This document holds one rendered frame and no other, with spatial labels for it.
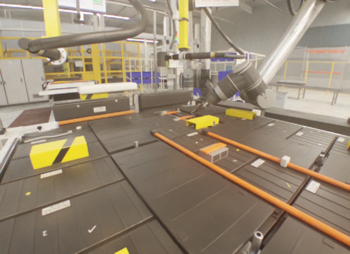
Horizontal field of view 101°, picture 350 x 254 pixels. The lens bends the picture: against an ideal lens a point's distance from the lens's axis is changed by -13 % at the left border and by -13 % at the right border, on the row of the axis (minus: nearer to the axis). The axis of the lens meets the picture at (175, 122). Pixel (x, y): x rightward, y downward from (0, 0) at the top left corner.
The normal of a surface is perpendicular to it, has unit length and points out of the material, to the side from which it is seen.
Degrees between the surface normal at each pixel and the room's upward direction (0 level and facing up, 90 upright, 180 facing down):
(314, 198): 0
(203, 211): 0
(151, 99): 90
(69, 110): 90
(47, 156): 90
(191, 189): 0
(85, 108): 90
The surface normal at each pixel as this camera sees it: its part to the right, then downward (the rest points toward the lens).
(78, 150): 0.58, 0.24
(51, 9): 0.37, 0.27
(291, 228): 0.00, -0.96
